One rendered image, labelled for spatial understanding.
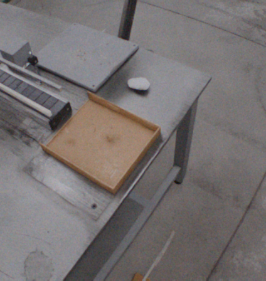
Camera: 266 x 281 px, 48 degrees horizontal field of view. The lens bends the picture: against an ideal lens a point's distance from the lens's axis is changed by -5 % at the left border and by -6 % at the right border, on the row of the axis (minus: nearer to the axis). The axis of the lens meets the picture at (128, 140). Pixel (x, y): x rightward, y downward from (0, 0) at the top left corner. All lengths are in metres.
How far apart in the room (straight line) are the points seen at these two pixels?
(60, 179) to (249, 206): 1.21
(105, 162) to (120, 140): 0.09
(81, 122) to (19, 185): 0.30
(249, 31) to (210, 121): 1.15
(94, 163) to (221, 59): 1.81
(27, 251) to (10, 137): 0.42
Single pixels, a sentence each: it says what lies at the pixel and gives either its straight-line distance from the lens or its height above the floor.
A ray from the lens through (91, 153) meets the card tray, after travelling 1.00.
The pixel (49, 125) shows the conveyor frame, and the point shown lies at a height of 0.86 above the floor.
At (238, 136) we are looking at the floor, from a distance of 2.11.
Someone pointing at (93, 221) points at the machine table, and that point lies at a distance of 0.90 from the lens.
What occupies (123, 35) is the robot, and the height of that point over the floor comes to 0.49.
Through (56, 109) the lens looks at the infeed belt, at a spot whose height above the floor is 0.88.
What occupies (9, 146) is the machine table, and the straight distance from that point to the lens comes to 1.12.
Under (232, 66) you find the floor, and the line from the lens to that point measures 2.55.
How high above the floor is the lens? 1.67
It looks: 56 degrees down
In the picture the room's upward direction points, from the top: 7 degrees counter-clockwise
